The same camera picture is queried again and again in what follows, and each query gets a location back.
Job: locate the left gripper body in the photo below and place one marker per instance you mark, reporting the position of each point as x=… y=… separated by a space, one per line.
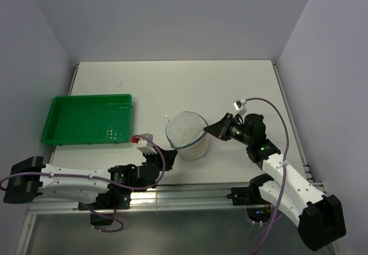
x=156 y=157

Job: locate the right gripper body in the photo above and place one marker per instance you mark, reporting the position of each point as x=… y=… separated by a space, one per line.
x=225 y=133

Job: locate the white mesh laundry bag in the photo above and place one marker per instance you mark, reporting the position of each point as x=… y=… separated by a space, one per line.
x=185 y=133

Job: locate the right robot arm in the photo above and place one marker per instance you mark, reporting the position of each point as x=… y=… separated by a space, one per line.
x=319 y=218

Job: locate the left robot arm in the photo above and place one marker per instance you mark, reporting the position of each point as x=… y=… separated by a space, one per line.
x=32 y=178

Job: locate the green plastic tray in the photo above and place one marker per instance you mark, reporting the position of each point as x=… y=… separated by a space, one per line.
x=89 y=119

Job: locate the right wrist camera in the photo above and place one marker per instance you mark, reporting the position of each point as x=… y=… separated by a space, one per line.
x=240 y=107

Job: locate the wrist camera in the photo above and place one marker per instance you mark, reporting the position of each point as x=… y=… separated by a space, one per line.
x=144 y=145
x=240 y=107

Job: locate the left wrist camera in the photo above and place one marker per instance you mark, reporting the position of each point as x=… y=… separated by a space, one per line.
x=144 y=145

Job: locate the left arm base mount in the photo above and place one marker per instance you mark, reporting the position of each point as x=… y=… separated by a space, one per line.
x=109 y=201

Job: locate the aluminium frame rail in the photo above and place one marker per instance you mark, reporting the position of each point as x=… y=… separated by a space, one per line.
x=162 y=198

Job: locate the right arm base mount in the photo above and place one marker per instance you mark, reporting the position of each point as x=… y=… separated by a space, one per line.
x=258 y=210

